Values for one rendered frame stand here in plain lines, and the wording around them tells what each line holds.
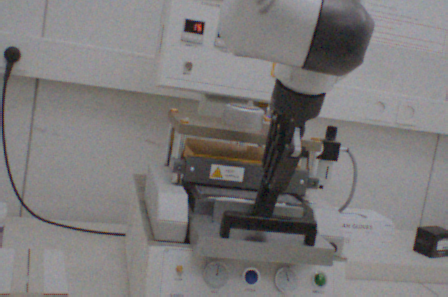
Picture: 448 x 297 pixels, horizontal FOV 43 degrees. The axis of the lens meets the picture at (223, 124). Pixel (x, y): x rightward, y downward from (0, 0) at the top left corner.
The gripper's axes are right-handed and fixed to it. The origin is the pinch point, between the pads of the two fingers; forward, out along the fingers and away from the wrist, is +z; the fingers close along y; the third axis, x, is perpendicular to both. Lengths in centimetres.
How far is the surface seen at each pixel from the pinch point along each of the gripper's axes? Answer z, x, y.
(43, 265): 21.3, -33.4, -4.2
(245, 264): 11.4, -1.1, 2.6
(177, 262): 11.7, -12.4, 3.2
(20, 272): 20.1, -36.6, -0.8
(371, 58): -1, 47, -77
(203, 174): 3.8, -8.5, -11.1
